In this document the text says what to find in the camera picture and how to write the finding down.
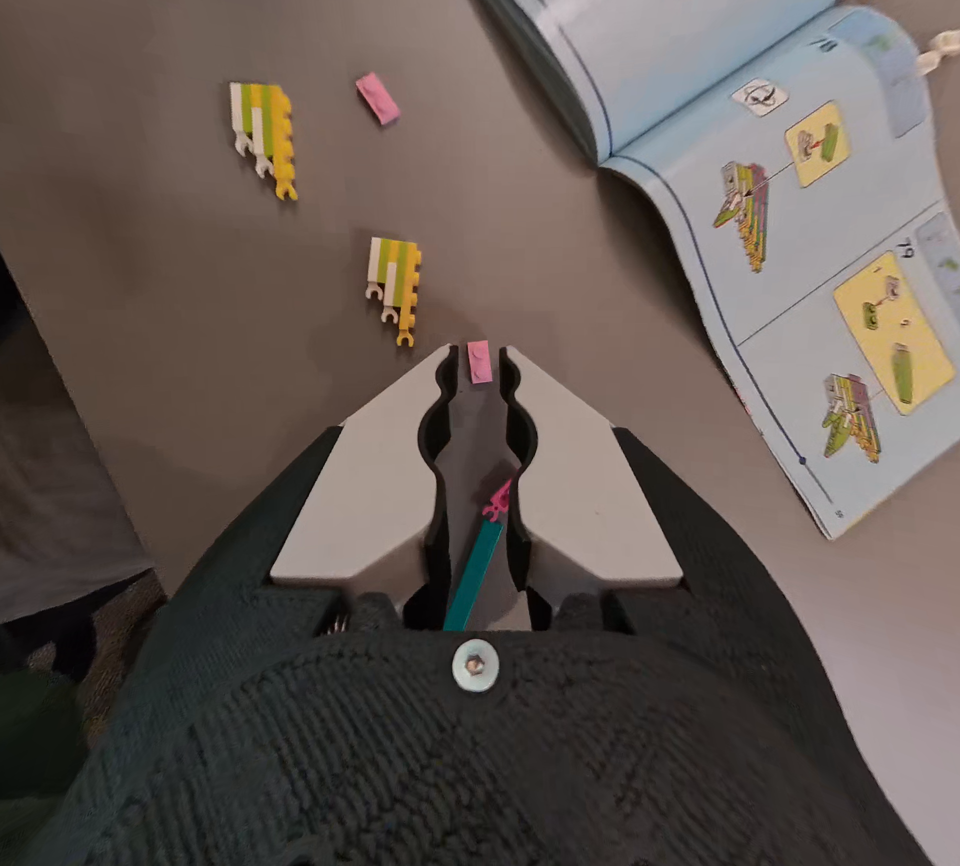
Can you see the magenta lego clip piece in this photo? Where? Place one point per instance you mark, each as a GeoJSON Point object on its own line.
{"type": "Point", "coordinates": [499, 502]}

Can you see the yellow green white lego assembly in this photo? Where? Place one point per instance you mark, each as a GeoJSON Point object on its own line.
{"type": "Point", "coordinates": [264, 124]}
{"type": "Point", "coordinates": [396, 277]}

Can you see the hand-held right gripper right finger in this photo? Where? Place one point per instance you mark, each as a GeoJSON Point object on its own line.
{"type": "Point", "coordinates": [592, 499]}

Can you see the small pink lego plate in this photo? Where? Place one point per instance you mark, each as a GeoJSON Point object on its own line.
{"type": "Point", "coordinates": [377, 98]}
{"type": "Point", "coordinates": [479, 361]}

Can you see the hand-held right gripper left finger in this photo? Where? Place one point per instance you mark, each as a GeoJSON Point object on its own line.
{"type": "Point", "coordinates": [360, 491]}

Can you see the light blue instruction booklet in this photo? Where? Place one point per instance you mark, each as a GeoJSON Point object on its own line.
{"type": "Point", "coordinates": [675, 41]}

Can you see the long teal lego bar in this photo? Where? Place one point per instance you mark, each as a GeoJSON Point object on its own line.
{"type": "Point", "coordinates": [472, 574]}

